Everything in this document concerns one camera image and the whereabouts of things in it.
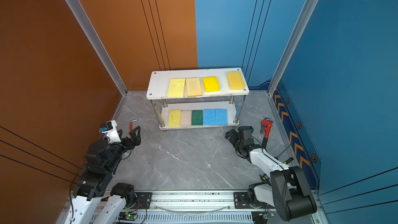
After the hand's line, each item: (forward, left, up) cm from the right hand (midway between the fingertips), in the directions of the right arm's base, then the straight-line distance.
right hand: (230, 137), depth 91 cm
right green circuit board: (-37, -14, -4) cm, 40 cm away
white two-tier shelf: (+20, +19, +13) cm, 30 cm away
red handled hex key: (+9, +63, -3) cm, 64 cm away
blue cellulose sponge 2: (+12, +5, +3) cm, 14 cm away
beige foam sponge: (+11, +27, +4) cm, 29 cm away
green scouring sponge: (+11, +19, +5) cm, 23 cm away
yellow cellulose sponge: (+10, +34, +5) cm, 35 cm away
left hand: (-7, +48, +22) cm, 53 cm away
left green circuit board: (-38, +48, -4) cm, 61 cm away
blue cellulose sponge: (+12, +12, +3) cm, 18 cm away
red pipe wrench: (+11, -25, -3) cm, 27 cm away
